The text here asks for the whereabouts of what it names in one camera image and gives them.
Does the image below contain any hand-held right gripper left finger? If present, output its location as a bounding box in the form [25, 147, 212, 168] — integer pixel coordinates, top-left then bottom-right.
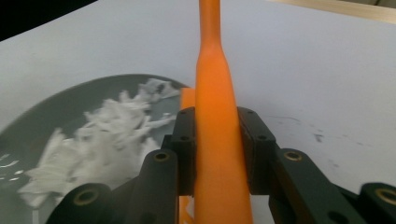
[161, 106, 198, 198]

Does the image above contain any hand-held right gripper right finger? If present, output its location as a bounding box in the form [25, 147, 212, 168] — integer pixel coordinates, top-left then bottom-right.
[236, 106, 278, 196]

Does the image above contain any orange brush with grey bristles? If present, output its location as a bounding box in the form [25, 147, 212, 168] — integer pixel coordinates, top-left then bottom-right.
[178, 0, 254, 224]

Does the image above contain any pile of white paper scraps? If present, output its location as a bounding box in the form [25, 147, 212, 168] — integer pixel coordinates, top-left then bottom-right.
[0, 77, 181, 209]

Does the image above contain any grey dustpan with orange edge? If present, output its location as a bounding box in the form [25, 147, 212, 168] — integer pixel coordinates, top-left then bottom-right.
[0, 74, 196, 224]

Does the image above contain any pale blue table cover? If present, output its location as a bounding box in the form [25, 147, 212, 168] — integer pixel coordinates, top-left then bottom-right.
[0, 0, 396, 224]

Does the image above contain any wooden table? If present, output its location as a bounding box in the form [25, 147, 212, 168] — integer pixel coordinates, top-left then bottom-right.
[267, 0, 396, 25]

